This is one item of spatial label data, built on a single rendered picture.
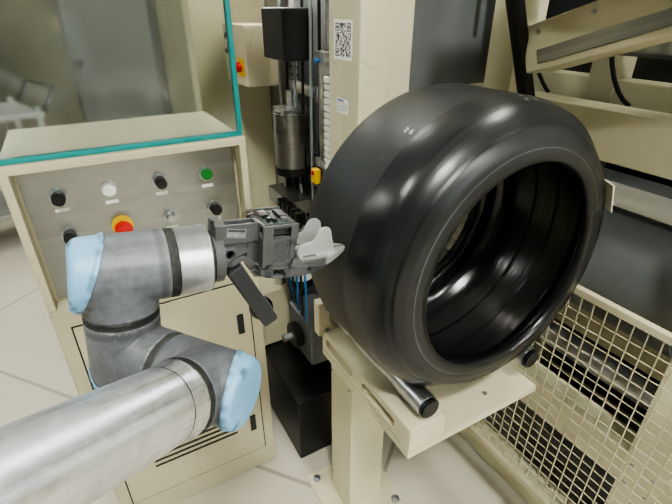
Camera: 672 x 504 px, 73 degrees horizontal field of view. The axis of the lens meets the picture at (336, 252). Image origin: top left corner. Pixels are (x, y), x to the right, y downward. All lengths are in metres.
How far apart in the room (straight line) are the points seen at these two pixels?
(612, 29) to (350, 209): 0.61
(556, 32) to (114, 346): 1.00
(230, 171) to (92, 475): 0.99
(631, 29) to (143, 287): 0.92
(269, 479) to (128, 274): 1.45
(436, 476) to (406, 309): 1.32
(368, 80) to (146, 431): 0.76
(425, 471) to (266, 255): 1.47
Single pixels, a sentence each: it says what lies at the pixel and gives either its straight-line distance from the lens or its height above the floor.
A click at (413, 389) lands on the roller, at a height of 0.92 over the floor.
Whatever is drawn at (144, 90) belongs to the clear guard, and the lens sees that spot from 1.19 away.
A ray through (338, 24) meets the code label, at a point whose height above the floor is 1.54.
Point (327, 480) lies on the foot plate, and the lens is 1.89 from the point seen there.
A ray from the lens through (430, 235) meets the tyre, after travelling 0.65.
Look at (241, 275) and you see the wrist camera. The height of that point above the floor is 1.24.
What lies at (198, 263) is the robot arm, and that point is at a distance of 0.58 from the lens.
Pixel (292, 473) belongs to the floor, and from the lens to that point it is 1.93.
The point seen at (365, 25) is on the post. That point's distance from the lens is 0.96.
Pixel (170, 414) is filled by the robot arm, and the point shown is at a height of 1.23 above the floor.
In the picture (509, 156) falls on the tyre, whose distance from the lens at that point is 0.71.
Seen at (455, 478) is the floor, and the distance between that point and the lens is 1.96.
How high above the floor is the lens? 1.57
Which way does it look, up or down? 28 degrees down
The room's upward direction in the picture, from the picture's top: straight up
